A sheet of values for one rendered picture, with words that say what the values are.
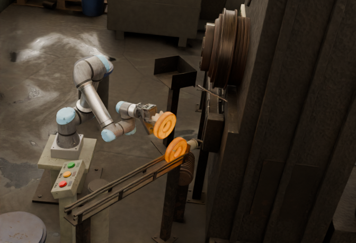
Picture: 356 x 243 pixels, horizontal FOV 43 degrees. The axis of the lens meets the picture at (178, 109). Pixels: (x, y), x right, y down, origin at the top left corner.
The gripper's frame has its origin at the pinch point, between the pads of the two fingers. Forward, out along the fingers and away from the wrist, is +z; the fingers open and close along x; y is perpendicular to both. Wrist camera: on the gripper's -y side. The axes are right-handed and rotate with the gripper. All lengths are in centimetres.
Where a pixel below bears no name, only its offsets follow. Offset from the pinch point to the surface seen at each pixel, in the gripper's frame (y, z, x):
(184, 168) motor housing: -32.6, 1.9, 9.1
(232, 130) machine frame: -5.1, 30.9, 17.7
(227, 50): 33, 19, 34
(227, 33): 41, 17, 38
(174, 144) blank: -9.6, 8.2, -3.9
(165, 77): -8, -66, 73
